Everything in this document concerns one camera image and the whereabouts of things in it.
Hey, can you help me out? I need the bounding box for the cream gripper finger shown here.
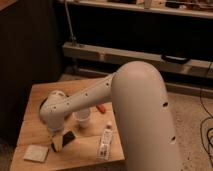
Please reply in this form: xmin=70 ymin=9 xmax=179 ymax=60
xmin=52 ymin=132 xmax=63 ymax=151

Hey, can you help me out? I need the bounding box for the black eraser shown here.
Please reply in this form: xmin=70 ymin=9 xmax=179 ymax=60
xmin=50 ymin=130 xmax=77 ymax=153

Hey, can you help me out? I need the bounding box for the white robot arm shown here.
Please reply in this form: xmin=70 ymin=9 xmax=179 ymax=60
xmin=39 ymin=61 xmax=183 ymax=171

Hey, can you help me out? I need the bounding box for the green ceramic bowl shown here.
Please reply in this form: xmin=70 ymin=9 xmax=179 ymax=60
xmin=39 ymin=98 xmax=48 ymax=112

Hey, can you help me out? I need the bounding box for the clear plastic cup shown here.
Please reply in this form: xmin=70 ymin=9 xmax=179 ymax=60
xmin=73 ymin=108 xmax=91 ymax=128

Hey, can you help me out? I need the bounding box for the white square sponge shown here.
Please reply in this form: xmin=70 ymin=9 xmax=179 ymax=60
xmin=23 ymin=145 xmax=49 ymax=162

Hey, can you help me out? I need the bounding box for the wooden table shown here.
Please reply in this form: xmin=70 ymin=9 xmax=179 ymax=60
xmin=10 ymin=79 xmax=125 ymax=171

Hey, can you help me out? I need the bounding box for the white tube with label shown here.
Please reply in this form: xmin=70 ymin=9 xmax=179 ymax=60
xmin=97 ymin=121 xmax=113 ymax=160

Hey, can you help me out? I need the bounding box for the orange carrot toy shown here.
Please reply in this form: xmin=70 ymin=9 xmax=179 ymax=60
xmin=96 ymin=105 xmax=106 ymax=114

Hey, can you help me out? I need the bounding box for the metal pole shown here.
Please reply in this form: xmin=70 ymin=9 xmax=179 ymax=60
xmin=64 ymin=0 xmax=77 ymax=46

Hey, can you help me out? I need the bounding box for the black object on shelf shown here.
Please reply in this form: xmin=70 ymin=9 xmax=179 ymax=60
xmin=161 ymin=55 xmax=191 ymax=64

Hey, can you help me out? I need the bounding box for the upper wooden shelf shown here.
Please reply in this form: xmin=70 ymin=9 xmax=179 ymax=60
xmin=57 ymin=0 xmax=213 ymax=19

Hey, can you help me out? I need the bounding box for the black cable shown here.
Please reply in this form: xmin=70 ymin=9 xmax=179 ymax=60
xmin=199 ymin=61 xmax=213 ymax=164

